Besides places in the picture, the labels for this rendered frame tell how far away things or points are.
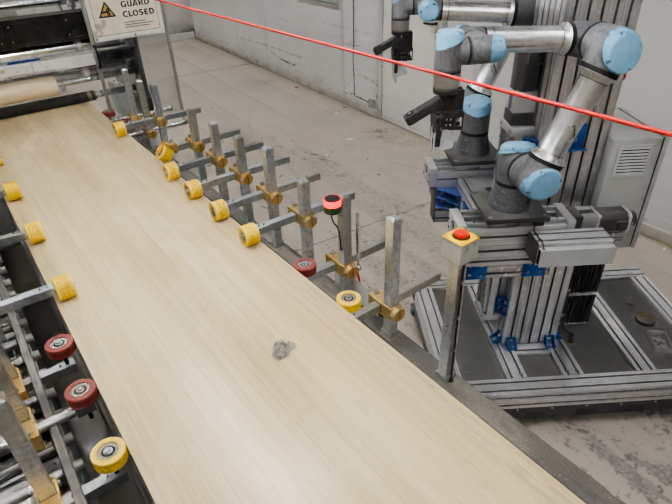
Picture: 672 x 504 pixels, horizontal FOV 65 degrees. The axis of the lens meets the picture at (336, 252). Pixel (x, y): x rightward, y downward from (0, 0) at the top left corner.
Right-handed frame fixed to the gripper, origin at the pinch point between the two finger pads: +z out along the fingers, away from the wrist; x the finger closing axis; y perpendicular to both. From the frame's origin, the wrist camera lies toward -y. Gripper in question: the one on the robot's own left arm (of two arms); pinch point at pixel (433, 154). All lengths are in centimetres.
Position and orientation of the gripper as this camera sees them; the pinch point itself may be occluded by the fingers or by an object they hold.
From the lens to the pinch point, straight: 166.5
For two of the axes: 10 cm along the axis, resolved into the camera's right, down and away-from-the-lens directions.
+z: 0.3, 8.4, 5.5
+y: 10.0, -0.5, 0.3
